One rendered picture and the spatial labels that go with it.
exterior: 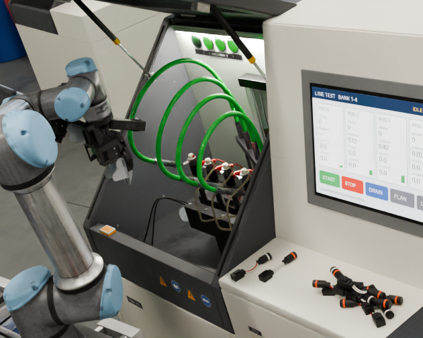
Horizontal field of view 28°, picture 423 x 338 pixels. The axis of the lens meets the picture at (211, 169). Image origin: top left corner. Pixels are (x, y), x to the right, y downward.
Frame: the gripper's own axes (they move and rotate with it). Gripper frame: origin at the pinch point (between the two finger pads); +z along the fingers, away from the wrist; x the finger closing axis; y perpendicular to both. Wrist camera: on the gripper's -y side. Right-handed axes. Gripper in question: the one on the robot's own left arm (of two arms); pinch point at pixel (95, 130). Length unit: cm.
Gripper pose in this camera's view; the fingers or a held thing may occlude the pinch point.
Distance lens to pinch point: 235.7
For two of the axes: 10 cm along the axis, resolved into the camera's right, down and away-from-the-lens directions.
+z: 8.5, 3.5, 4.0
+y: -3.6, 9.3, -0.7
